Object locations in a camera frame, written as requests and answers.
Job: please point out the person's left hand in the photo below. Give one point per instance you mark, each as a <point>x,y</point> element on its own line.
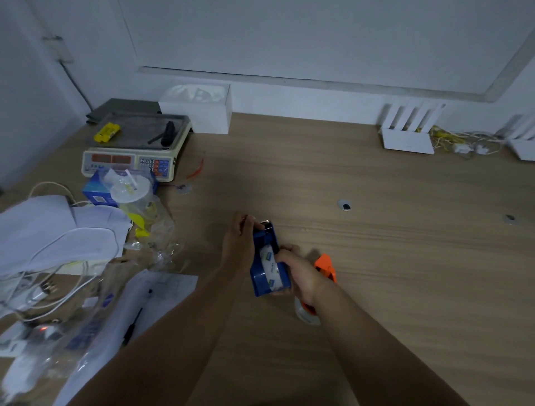
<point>236,246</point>

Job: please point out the person's right hand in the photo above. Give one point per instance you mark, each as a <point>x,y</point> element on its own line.
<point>301,276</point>

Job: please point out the person's left fingers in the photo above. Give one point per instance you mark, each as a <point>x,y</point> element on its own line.
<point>250,221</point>

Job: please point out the person's right fingers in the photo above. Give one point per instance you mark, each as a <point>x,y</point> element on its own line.
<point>288,253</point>

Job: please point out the blue tape dispenser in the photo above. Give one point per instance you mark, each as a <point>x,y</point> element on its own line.
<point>267,261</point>

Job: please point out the person's left forearm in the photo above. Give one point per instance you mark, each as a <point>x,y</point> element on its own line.
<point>167,347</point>

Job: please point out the person's right forearm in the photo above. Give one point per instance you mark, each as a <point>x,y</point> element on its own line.
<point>376,355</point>

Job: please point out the orange tape dispenser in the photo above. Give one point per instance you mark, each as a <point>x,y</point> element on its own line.
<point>322,276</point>

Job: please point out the round metal table grommet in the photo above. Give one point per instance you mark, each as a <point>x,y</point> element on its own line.
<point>345,204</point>
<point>510,219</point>

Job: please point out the clear plastic bag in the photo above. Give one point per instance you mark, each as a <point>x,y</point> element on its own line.
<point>161,238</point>

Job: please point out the clear plastic cup with lid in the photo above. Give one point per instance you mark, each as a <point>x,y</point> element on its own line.
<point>136,196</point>

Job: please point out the black tool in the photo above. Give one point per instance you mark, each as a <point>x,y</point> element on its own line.
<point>166,134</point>

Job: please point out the white cardboard box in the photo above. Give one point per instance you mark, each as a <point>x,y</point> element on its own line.
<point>196,106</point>

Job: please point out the digital weighing scale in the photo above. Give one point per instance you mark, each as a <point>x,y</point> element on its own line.
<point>136,144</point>

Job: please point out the black pen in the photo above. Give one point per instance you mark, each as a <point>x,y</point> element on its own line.
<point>134,320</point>

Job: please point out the white paper sheet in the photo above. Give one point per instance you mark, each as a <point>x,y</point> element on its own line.
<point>129,318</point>

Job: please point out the blue tissue box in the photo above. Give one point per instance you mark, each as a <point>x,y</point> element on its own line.
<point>98,192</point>

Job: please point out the yellow packet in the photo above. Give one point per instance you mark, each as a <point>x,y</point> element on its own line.
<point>107,132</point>

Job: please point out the dark grey folder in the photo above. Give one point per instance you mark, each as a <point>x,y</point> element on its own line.
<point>121,109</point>

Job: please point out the white router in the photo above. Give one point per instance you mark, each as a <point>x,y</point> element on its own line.
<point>409,129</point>
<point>522,140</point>

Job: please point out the white cloth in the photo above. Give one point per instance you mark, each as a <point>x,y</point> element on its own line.
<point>58,234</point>

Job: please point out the white power adapter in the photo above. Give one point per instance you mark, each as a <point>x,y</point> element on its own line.
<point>29,368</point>

